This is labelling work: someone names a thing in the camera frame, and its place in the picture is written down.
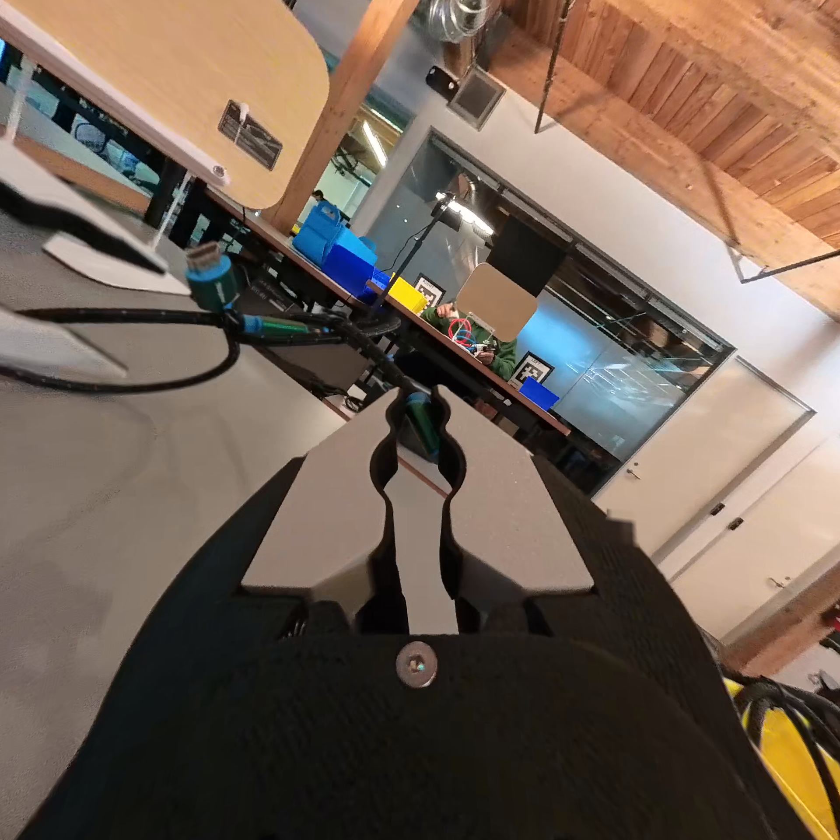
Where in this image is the black wall panel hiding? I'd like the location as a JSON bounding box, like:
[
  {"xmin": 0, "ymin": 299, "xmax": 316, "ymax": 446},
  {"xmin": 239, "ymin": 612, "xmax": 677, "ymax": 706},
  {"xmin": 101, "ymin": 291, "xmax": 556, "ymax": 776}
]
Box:
[{"xmin": 484, "ymin": 215, "xmax": 570, "ymax": 298}]

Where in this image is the blue bag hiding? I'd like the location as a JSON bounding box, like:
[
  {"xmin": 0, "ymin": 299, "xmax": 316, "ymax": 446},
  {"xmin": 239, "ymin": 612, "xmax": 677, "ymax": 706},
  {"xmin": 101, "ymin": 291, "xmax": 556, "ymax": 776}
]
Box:
[{"xmin": 290, "ymin": 200, "xmax": 343, "ymax": 265}]

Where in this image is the wooden stand board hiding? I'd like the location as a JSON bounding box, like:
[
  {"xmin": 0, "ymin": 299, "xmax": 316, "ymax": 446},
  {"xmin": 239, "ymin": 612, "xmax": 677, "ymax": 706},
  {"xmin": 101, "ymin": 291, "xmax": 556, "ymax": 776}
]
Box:
[{"xmin": 0, "ymin": 0, "xmax": 330, "ymax": 212}]

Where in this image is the small blue bin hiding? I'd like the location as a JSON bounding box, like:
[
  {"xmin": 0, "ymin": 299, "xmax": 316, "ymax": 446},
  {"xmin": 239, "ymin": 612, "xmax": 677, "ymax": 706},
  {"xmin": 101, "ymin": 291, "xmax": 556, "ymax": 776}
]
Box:
[{"xmin": 517, "ymin": 376, "xmax": 561, "ymax": 412}]

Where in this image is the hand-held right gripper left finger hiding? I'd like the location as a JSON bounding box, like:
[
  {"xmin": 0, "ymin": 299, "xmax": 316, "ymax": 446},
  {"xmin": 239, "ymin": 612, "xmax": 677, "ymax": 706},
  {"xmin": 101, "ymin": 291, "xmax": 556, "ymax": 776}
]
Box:
[{"xmin": 240, "ymin": 386, "xmax": 401, "ymax": 606}]

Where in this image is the black label sticker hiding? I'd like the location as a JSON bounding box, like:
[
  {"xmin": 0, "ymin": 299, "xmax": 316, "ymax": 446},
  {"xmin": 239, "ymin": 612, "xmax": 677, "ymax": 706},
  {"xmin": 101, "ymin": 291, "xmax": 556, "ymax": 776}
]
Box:
[{"xmin": 217, "ymin": 98, "xmax": 284, "ymax": 173}]

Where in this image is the small yellow bin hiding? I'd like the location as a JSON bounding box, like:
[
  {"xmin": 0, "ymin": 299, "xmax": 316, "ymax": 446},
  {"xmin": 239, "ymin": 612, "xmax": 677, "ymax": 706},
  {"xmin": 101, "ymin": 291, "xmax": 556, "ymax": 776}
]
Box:
[{"xmin": 386, "ymin": 274, "xmax": 429, "ymax": 316}]

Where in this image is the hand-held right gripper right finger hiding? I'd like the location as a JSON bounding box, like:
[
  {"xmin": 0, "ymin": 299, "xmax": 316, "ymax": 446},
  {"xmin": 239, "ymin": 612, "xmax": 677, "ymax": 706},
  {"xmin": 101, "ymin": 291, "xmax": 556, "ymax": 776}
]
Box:
[{"xmin": 434, "ymin": 385, "xmax": 596, "ymax": 610}]

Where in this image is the glass partition window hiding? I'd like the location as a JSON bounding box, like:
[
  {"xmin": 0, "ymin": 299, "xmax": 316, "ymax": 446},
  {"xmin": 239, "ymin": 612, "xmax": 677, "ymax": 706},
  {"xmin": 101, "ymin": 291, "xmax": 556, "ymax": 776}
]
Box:
[{"xmin": 351, "ymin": 128, "xmax": 736, "ymax": 500}]

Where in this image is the long brown-edged table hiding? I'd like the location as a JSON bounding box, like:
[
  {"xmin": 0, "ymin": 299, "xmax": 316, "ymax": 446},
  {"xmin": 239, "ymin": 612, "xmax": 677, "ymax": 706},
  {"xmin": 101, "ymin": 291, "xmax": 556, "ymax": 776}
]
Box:
[{"xmin": 203, "ymin": 184, "xmax": 573, "ymax": 439}]

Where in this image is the white door with lever handle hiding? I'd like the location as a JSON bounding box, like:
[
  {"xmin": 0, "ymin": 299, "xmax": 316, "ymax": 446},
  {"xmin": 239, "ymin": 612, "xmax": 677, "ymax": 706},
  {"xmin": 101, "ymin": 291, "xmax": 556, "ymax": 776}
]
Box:
[{"xmin": 592, "ymin": 356, "xmax": 816, "ymax": 559}]

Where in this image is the wooden post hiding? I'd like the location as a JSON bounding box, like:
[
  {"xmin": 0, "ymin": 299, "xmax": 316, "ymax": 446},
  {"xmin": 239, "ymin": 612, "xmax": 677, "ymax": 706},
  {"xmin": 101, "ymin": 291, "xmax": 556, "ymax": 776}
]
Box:
[{"xmin": 261, "ymin": 0, "xmax": 422, "ymax": 235}]

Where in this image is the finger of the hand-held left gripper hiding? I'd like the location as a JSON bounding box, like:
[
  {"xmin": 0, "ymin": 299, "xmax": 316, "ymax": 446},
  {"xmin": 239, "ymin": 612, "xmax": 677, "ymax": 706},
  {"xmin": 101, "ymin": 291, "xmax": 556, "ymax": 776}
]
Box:
[
  {"xmin": 0, "ymin": 140, "xmax": 169, "ymax": 277},
  {"xmin": 0, "ymin": 304, "xmax": 130, "ymax": 382}
]

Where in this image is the silver air duct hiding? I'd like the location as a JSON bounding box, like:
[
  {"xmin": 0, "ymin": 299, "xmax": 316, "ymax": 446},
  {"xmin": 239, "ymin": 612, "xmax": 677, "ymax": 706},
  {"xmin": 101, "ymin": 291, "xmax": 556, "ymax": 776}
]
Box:
[{"xmin": 412, "ymin": 0, "xmax": 503, "ymax": 46}]

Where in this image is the large yellow storage bin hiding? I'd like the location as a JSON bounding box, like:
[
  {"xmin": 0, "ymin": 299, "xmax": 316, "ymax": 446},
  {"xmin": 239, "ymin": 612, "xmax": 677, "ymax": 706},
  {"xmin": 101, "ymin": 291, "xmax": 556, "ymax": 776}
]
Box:
[{"xmin": 722, "ymin": 678, "xmax": 840, "ymax": 840}]

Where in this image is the wall vent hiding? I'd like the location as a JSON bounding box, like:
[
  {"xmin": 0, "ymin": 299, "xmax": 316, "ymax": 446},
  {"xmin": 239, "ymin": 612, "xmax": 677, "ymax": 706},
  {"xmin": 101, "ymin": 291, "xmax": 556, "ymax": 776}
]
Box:
[{"xmin": 448, "ymin": 64, "xmax": 508, "ymax": 131}]

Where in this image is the white double door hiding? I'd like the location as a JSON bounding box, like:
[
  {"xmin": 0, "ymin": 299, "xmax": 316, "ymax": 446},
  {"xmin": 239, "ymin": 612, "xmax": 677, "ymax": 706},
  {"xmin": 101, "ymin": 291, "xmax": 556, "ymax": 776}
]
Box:
[{"xmin": 669, "ymin": 430, "xmax": 840, "ymax": 647}]

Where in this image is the black box under table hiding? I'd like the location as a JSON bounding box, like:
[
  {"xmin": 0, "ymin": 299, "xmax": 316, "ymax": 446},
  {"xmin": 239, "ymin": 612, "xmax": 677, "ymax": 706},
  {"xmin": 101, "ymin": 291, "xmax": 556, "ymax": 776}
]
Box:
[{"xmin": 233, "ymin": 282, "xmax": 371, "ymax": 395}]

